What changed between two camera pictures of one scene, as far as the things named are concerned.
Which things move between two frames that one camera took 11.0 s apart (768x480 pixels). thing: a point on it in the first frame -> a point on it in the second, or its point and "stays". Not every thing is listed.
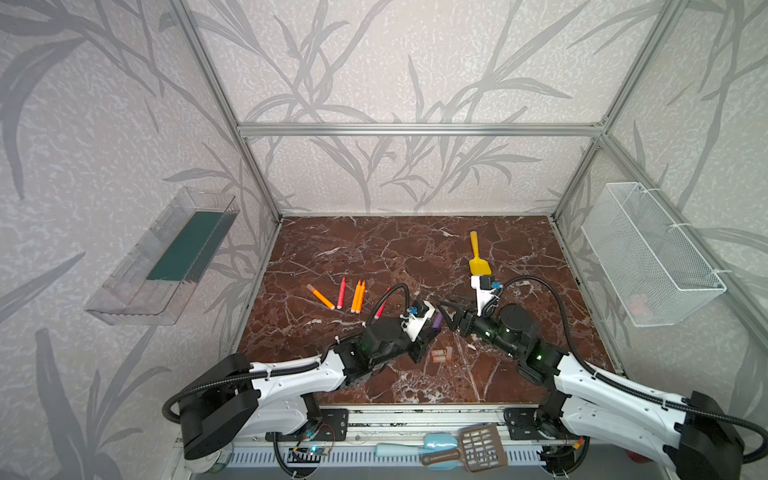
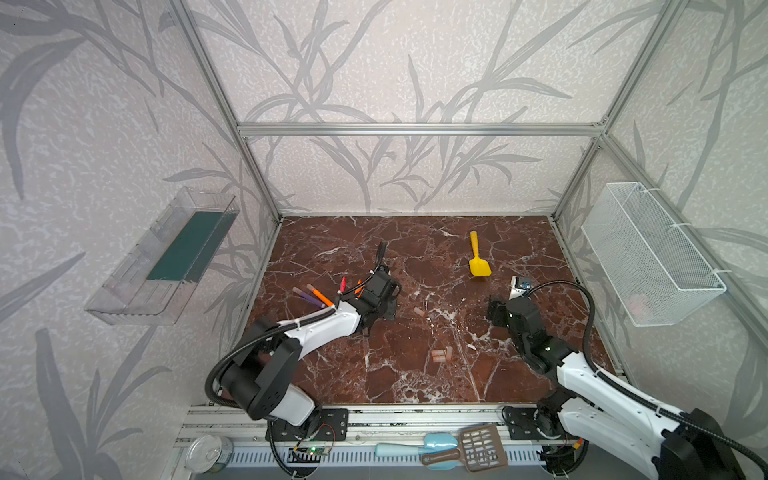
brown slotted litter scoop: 480,446 stays
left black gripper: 424,334 -> 379,279
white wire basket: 656,273 stays
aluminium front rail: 419,419 stays
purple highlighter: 437,320 -> 309,298
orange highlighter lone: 321,297 stays
